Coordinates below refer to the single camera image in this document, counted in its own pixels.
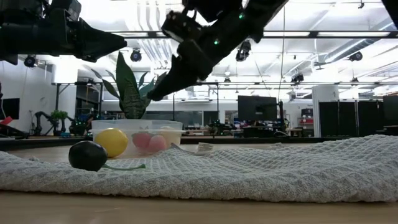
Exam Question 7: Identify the small yellow lemon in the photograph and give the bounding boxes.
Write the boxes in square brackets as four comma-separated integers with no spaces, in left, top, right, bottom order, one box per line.
[93,128,129,158]

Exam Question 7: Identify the shelf with red boxes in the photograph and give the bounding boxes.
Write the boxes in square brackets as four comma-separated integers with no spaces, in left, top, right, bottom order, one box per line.
[300,108,315,138]

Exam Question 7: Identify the black ceiling spotlight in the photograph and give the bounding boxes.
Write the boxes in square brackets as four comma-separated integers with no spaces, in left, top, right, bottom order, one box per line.
[235,39,252,63]
[290,73,305,86]
[129,49,143,63]

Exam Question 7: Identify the grey waffle dish cloth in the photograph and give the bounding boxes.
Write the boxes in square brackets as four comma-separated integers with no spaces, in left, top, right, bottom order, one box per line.
[0,134,398,203]

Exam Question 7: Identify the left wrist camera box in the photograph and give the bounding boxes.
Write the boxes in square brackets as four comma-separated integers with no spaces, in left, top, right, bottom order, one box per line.
[49,0,82,22]

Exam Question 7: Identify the clear plastic tupperware container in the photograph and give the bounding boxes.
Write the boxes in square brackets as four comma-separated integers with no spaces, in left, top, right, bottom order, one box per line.
[90,119,187,158]

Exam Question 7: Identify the small green background plant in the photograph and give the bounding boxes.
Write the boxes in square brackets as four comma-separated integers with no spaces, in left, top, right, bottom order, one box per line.
[50,110,68,137]

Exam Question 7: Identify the black wall screen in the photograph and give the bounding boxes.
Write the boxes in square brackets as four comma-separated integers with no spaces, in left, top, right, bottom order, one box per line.
[0,98,21,121]

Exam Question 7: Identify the pink peach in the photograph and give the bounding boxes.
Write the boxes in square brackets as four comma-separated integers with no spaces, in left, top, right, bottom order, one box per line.
[148,134,169,154]

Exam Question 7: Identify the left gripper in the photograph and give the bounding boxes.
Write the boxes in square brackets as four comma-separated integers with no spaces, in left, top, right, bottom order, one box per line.
[39,8,128,63]

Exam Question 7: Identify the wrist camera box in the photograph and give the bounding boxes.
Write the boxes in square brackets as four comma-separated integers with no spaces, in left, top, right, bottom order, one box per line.
[161,10,205,43]
[49,0,82,22]

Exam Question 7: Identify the black computer monitor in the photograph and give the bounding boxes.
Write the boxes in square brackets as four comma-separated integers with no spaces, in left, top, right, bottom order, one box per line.
[382,95,398,125]
[238,95,278,122]

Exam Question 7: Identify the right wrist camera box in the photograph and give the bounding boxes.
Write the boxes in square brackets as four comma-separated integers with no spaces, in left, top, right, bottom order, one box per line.
[161,10,205,43]

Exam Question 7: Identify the black aluminium table frame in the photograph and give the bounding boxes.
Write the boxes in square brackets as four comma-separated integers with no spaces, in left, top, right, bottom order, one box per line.
[0,136,343,152]

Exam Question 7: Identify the green snake plant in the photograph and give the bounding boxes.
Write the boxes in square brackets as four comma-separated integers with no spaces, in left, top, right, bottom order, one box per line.
[91,51,169,121]

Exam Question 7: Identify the black partition panels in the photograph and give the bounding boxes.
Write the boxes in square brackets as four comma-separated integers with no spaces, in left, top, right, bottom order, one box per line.
[318,100,385,138]

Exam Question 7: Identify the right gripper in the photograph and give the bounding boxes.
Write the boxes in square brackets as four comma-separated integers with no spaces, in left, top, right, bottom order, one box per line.
[146,12,249,102]

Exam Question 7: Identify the black overhead crossbar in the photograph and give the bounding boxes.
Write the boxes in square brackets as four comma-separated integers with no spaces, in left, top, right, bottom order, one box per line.
[105,30,398,39]

